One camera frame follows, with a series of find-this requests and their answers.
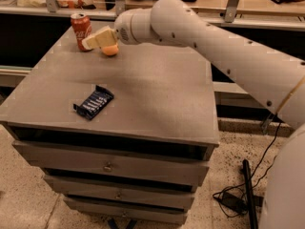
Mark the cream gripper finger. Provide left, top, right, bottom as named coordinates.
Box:
left=82, top=26, right=117, bottom=50

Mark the red coke can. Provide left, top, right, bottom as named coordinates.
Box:
left=71, top=13, right=92, bottom=52

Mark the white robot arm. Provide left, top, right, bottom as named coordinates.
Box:
left=82, top=0, right=305, bottom=229

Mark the orange fruit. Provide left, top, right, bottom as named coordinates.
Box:
left=101, top=45, right=119, bottom=56

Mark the blue snack bar wrapper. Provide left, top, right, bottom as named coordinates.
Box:
left=73, top=85, right=114, bottom=120

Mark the grey drawer cabinet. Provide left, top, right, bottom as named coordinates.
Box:
left=0, top=20, right=220, bottom=225

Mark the top grey drawer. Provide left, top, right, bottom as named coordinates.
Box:
left=12, top=140, right=208, bottom=186

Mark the grey drawer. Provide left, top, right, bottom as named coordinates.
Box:
left=44, top=175, right=194, bottom=211
left=64, top=197, right=187, bottom=224
left=12, top=140, right=208, bottom=186

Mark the middle grey drawer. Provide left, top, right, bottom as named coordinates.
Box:
left=44, top=175, right=194, bottom=211

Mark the bottom grey drawer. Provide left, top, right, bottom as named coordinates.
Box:
left=64, top=197, right=187, bottom=224

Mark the black power adapter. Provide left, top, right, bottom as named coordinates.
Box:
left=220, top=192, right=248, bottom=214

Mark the black stand base bar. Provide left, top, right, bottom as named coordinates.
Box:
left=242, top=159, right=258, bottom=229

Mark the right metal railing bracket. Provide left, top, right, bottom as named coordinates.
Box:
left=223, top=0, right=239, bottom=23

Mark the black cable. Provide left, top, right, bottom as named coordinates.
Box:
left=212, top=121, right=284, bottom=219

